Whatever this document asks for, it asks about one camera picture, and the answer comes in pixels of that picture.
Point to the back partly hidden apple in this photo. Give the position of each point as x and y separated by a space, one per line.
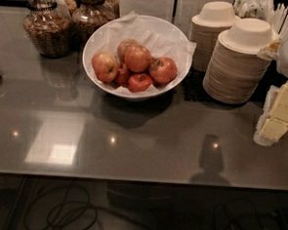
123 47

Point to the back left glass jar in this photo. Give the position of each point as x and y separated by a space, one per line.
66 7

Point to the white ceramic bowl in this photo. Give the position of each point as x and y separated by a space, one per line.
96 42

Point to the front small red apple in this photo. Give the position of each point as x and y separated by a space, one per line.
139 82

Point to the front glass granola jar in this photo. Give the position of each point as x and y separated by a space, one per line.
47 29

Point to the white paper liner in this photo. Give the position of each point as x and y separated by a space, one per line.
161 40

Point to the left red yellow apple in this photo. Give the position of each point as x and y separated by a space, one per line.
105 66

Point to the low hidden red apple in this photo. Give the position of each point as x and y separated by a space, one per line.
123 75

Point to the black mat under bowls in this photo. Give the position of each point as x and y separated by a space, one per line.
192 87

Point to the rear stack paper bowls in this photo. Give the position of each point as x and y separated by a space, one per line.
214 18

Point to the white utensils bundle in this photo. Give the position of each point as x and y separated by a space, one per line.
275 15

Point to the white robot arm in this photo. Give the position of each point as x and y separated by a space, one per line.
282 57

